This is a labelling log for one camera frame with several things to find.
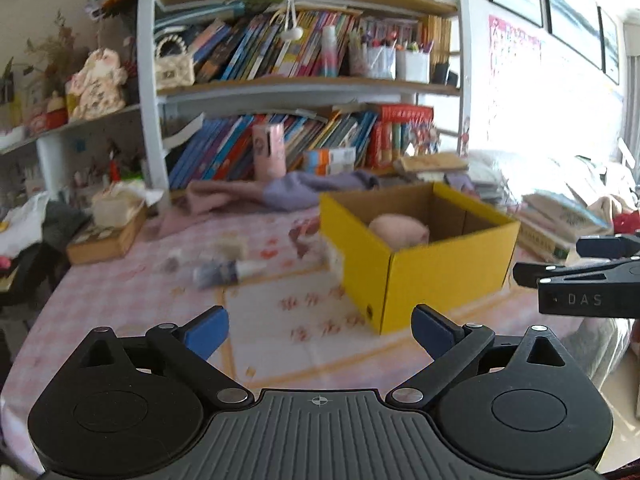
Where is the white blue tube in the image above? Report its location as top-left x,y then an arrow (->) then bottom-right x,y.
193,260 -> 267,289

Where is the beige eraser block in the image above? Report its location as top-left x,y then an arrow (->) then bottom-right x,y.
214,236 -> 248,260

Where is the pink plush pig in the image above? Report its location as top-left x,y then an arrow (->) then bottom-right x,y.
369,214 -> 430,252

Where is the small white carton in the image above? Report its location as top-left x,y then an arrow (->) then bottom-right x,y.
155,254 -> 182,274

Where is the yellow cardboard box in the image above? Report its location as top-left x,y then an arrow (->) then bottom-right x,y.
320,183 -> 520,335

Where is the pink checkered tablecloth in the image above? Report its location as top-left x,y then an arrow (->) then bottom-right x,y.
0,204 -> 622,476

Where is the wooden chess box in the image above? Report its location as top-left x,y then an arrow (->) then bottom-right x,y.
66,205 -> 146,266

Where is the brown notebook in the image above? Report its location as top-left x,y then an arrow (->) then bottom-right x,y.
394,152 -> 469,174

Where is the tissue pack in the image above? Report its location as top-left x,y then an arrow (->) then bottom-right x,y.
91,180 -> 164,229

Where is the pile of clothes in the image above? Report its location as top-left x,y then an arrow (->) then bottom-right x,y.
1,192 -> 90,307

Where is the pink purple towel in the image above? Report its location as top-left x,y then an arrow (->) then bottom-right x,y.
157,170 -> 380,238

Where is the red book set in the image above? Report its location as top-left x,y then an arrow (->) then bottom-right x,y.
364,103 -> 439,169

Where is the orange white small box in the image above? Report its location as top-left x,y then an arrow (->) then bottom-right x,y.
303,148 -> 356,176

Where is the pink cartoon canister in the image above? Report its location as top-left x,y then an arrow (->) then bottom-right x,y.
252,122 -> 286,182

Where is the white pen holder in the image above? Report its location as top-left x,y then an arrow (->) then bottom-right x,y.
396,50 -> 431,84

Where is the pink doll figure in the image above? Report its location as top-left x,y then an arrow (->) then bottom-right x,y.
68,48 -> 128,120

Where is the white bookshelf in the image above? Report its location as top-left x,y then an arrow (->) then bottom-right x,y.
0,0 -> 474,206

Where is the cream quilted handbag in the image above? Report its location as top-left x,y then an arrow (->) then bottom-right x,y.
154,35 -> 195,90

